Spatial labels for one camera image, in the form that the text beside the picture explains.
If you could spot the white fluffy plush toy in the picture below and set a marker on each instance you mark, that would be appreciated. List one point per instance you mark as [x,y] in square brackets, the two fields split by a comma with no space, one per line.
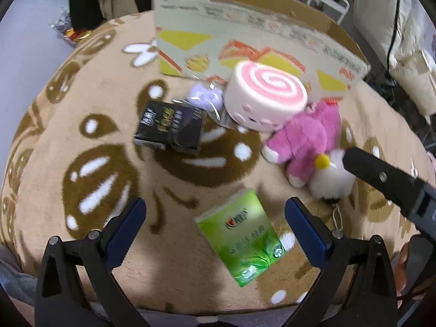
[330,180]

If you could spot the small purple toy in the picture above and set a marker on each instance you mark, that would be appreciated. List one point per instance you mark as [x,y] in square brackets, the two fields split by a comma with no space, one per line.
[204,95]

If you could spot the cream office chair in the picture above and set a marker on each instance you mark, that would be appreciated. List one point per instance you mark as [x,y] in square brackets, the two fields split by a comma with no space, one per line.
[374,13]

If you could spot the pink plush toy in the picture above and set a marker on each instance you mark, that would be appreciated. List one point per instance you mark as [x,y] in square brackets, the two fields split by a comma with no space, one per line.
[306,143]

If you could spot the crinkled plastic bag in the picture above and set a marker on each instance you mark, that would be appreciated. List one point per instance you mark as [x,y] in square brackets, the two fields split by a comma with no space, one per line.
[73,34]

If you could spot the grey cloth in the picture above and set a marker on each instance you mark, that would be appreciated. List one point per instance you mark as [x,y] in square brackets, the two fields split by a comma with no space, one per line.
[13,276]

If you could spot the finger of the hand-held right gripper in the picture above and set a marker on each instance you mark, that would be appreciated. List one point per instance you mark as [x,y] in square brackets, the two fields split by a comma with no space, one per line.
[374,173]

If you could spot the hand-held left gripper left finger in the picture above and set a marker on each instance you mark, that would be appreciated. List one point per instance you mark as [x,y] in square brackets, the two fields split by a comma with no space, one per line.
[127,231]

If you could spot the black hanging clothing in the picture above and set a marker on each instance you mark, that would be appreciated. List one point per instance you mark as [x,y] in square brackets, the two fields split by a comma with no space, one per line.
[83,0]

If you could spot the person's right hand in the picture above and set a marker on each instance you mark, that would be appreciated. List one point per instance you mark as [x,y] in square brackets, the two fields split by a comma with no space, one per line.
[401,272]

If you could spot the pink swirl roll toy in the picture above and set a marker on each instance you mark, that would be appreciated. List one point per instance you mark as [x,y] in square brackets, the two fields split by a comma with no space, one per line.
[265,85]

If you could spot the green tissue packet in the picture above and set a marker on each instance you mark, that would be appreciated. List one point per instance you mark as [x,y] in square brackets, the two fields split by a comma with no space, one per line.
[242,238]

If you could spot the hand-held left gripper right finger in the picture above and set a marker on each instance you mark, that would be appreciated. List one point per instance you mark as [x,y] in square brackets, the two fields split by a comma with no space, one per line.
[306,235]

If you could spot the printed cardboard box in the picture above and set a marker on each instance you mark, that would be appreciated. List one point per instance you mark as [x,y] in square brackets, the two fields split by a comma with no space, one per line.
[190,24]

